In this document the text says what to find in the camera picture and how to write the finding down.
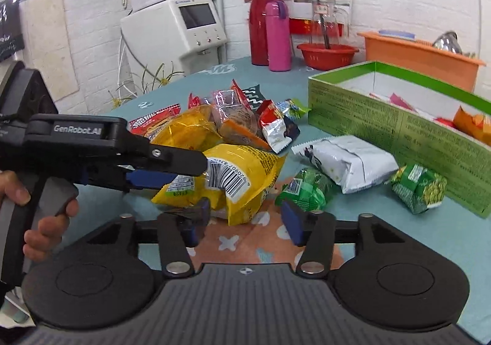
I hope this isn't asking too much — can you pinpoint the orange transparent snack bag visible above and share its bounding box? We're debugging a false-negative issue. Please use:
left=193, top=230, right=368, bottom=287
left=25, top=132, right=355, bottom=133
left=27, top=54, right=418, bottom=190
left=150, top=105, right=223, bottom=151

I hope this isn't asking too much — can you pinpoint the yellow snack bag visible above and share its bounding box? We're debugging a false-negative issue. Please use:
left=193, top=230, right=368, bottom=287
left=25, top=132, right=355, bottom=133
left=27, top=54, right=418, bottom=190
left=152, top=144, right=286, bottom=226

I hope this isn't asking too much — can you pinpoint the green pea snack packet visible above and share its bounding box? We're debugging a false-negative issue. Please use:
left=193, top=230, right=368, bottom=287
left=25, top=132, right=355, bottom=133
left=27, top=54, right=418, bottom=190
left=275, top=167, right=340, bottom=211

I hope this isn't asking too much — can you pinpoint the small red silver packet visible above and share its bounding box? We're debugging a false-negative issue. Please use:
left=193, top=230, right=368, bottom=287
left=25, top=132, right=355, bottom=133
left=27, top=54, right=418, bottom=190
left=257, top=100, right=300, bottom=154

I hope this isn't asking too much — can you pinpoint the white silver snack bag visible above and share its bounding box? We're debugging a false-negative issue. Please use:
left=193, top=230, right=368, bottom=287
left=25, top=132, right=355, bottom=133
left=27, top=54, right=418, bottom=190
left=291, top=135, right=399, bottom=195

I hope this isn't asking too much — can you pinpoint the green cardboard box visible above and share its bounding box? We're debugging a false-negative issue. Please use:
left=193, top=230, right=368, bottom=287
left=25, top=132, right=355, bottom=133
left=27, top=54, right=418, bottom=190
left=308, top=62, right=490, bottom=218

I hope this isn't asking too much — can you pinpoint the pink snack packet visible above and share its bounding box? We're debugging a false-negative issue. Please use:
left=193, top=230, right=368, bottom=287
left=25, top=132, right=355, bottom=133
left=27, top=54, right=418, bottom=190
left=389, top=93, right=415, bottom=112

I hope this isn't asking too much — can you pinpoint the red clear brown snack packet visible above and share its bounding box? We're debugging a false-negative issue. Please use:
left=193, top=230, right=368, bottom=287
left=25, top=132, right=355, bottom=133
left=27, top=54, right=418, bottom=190
left=209, top=80, right=271, bottom=151

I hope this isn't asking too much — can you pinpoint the orange yellow snack packet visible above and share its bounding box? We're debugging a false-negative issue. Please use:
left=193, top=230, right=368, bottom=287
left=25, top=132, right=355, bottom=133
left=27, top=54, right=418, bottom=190
left=453, top=107, right=491, bottom=146

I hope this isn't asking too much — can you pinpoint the person left hand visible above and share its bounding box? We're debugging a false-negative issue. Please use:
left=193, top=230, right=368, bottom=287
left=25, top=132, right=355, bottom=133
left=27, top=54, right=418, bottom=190
left=0, top=170, right=81, bottom=265

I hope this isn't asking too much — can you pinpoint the white screen appliance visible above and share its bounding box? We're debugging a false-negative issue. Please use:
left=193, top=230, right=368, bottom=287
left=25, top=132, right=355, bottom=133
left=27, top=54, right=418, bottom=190
left=121, top=0, right=228, bottom=83

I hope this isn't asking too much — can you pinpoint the red plastic basin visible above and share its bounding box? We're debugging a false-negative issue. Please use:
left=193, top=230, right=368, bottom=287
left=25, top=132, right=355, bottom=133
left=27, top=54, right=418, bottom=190
left=297, top=43, right=360, bottom=72

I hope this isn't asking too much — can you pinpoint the pink thermos bottle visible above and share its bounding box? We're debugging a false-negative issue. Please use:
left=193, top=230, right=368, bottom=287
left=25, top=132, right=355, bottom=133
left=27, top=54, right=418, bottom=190
left=265, top=0, right=291, bottom=72

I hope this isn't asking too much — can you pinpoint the dark red thermos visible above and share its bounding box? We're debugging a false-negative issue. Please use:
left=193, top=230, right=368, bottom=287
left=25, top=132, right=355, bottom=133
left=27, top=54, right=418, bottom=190
left=249, top=0, right=275, bottom=66

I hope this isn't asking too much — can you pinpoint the glass pitcher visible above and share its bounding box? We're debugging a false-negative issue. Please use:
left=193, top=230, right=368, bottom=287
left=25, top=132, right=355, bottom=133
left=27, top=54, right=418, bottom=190
left=311, top=0, right=349, bottom=49

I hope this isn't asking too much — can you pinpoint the orange plastic tub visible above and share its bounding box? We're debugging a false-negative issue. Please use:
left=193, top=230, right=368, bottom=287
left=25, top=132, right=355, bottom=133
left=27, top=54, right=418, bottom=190
left=358, top=32, right=486, bottom=93

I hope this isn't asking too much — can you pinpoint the blue plate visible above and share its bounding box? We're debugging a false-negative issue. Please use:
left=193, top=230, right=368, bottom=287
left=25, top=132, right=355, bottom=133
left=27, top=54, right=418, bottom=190
left=378, top=29, right=416, bottom=41

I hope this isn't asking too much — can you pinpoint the metal bowl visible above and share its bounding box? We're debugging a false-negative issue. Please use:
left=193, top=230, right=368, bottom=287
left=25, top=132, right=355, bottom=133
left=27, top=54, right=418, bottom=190
left=432, top=31, right=463, bottom=54

